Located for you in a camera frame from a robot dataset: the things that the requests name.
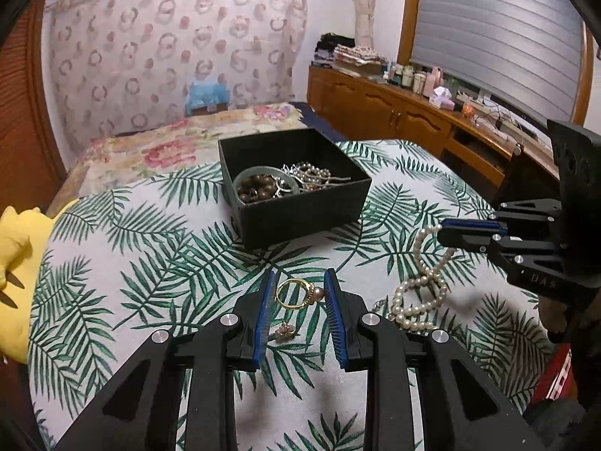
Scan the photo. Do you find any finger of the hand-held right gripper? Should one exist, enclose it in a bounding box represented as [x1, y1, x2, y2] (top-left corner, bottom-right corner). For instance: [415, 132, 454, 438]
[439, 198, 563, 238]
[439, 230, 564, 271]

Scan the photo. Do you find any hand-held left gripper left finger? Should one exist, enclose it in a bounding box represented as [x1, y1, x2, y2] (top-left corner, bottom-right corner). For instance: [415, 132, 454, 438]
[56, 270, 278, 451]

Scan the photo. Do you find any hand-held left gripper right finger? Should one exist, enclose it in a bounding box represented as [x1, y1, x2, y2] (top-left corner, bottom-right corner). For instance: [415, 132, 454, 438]
[324, 269, 559, 451]

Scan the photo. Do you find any gold pearl ring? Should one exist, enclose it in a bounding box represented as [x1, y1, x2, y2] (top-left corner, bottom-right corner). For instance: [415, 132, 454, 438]
[275, 278, 326, 311]

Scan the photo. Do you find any white pearl necklace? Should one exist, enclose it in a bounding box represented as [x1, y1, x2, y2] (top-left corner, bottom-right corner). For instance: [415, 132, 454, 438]
[376, 225, 457, 335]

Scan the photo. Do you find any black box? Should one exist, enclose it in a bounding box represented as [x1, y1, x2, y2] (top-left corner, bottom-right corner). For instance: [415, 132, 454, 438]
[217, 128, 371, 251]

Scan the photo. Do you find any brown wooden bead bracelet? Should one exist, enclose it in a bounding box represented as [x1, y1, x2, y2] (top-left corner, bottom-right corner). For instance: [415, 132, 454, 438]
[236, 173, 283, 204]

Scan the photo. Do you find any pale green jade bangle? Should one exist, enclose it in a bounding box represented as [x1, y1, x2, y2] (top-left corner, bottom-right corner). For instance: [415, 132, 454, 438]
[233, 165, 302, 207]

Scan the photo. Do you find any silver rhinestone hair ornament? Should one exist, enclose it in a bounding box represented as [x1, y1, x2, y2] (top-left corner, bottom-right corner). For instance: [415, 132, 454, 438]
[281, 161, 354, 194]

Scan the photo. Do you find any green leaf print cloth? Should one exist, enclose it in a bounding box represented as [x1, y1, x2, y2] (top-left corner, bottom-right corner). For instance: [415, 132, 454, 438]
[27, 138, 560, 451]

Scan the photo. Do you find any pink tissue box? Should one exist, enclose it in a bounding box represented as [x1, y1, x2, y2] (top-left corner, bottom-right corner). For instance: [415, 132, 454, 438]
[429, 86, 457, 110]

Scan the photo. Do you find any wooden cabinet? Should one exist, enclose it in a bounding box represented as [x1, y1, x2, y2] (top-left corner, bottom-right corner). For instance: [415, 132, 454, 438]
[307, 64, 560, 185]

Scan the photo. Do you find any row of cosmetic bottles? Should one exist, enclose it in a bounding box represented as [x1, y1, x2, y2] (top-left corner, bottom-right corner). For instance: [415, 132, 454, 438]
[382, 59, 452, 95]

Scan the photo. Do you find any red cloth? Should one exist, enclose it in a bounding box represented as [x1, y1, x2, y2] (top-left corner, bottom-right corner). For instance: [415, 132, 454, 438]
[528, 344, 579, 408]

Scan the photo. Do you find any dark blue mattress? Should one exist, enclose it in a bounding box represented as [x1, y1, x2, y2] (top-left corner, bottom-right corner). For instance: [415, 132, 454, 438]
[288, 101, 349, 145]

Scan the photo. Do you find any grey window blind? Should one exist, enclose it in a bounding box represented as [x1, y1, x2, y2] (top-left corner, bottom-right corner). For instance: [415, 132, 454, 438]
[410, 0, 586, 124]

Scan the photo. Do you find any floral blanket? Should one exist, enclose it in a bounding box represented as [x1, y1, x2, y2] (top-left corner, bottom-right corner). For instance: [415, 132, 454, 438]
[46, 102, 307, 213]

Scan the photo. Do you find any stack of folded clothes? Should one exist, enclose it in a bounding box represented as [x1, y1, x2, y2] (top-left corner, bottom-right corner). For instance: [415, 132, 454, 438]
[313, 33, 384, 79]

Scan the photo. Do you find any light blue plush toy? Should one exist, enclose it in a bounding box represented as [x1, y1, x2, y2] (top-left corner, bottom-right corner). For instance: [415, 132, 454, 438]
[184, 80, 231, 117]

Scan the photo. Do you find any white lace curtain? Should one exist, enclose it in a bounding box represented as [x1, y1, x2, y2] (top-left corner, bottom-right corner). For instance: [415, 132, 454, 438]
[344, 0, 377, 51]

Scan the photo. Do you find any yellow plush toy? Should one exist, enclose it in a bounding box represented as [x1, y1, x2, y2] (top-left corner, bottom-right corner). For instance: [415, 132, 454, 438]
[0, 205, 56, 366]

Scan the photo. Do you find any circle patterned curtain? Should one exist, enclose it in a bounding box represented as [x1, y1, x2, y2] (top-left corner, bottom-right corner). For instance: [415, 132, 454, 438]
[44, 0, 311, 152]

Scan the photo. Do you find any wooden louvre wardrobe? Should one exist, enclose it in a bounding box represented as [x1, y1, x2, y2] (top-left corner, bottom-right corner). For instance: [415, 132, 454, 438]
[0, 0, 69, 219]

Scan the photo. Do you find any white power strip with cables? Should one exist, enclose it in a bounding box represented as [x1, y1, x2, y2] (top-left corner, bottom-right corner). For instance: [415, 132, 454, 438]
[470, 98, 551, 138]

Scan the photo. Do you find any wooden window frame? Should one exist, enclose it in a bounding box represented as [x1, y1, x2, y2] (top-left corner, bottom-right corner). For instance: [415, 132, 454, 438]
[397, 0, 424, 65]

